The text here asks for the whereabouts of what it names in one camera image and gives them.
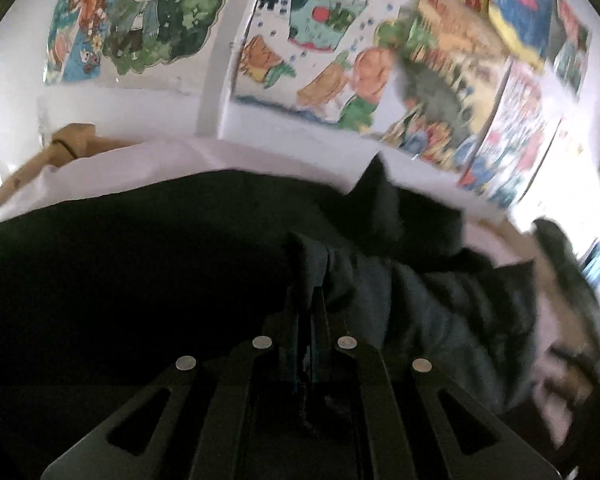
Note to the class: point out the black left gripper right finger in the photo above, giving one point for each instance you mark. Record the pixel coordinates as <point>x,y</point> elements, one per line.
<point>391,410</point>

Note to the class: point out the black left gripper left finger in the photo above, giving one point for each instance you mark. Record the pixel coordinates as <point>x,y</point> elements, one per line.
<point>188,427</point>

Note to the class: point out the large black jacket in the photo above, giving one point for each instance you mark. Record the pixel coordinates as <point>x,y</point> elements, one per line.
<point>99,298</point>

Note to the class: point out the person's right hand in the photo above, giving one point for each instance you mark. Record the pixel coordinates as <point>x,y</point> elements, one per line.
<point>566,375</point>

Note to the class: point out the pink bed sheet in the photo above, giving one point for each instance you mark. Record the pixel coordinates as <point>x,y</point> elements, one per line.
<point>126,169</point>

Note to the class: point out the colourful red blue poster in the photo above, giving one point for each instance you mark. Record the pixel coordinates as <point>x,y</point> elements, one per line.
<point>526,119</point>

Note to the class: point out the yellow dinosaur poster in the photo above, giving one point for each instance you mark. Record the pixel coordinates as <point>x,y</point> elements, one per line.
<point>452,63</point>

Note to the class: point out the blue yellow poster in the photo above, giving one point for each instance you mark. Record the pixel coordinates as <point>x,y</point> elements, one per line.
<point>510,0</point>

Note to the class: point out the fruit and fish drawing poster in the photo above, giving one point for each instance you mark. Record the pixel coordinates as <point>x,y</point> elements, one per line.
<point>328,60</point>

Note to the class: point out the anime girl forest poster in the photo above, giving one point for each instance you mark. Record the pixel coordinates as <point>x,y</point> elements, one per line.
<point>132,35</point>

